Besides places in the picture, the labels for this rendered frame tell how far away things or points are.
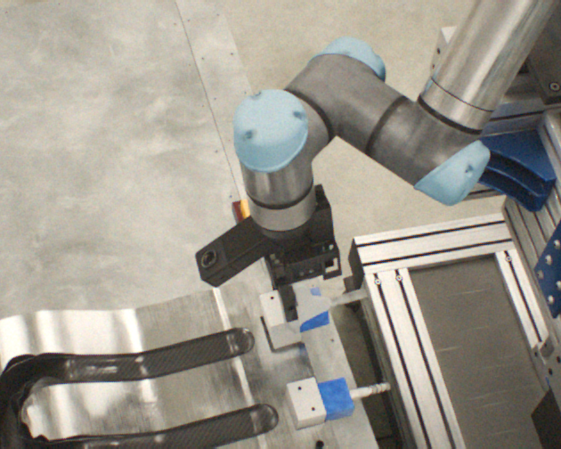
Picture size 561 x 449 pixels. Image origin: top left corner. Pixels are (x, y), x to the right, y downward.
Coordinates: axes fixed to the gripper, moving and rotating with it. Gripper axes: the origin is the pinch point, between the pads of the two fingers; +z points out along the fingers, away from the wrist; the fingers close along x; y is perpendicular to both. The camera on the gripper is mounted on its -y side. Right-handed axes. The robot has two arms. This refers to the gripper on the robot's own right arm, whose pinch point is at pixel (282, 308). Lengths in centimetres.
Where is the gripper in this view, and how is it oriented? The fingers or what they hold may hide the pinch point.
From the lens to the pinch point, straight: 139.8
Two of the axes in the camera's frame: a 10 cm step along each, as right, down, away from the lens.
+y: 9.5, -2.9, 0.9
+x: -2.8, -7.5, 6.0
